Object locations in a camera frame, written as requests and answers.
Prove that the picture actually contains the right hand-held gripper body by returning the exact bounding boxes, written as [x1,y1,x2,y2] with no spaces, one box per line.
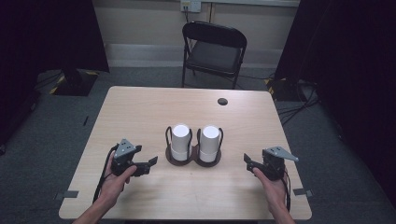
[262,146,300,182]

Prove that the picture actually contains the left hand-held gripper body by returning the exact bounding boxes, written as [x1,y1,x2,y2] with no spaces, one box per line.
[110,138,143,177]

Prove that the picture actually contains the stack of white cups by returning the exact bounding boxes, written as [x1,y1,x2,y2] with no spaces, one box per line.
[199,124,221,163]
[170,123,193,162]

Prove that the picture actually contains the black double cup holder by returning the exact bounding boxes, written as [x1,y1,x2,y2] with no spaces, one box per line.
[164,125,225,168]

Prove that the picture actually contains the person's right hand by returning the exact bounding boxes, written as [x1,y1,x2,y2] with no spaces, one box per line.
[252,167,290,217]

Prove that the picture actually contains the person's left hand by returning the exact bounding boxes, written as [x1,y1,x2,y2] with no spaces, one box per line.
[98,153,138,206]

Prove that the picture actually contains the grey tape strip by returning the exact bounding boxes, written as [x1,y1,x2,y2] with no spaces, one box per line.
[292,188,314,198]
[54,189,79,201]

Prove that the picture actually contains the black stand base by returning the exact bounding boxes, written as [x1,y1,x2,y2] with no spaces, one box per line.
[49,68,101,97]
[264,77,312,103]

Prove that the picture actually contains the black folding chair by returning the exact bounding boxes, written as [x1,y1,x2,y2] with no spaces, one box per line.
[181,21,248,91]

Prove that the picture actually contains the black curtain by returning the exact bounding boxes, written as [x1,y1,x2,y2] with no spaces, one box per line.
[0,0,110,147]
[274,0,396,203]

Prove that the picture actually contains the left hand-held gripper black cable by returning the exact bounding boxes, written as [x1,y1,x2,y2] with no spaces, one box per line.
[92,144,120,204]

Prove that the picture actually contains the hand-held gripper black cable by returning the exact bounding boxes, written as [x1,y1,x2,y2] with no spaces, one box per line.
[280,169,292,213]
[92,144,120,204]

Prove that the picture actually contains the right hand-held gripper black cable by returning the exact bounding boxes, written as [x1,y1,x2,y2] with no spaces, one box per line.
[280,169,292,213]

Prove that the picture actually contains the black floor cables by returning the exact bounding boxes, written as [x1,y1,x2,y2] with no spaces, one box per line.
[276,79,320,126]

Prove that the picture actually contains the white wall socket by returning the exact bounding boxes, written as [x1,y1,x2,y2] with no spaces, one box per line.
[180,0,203,14]

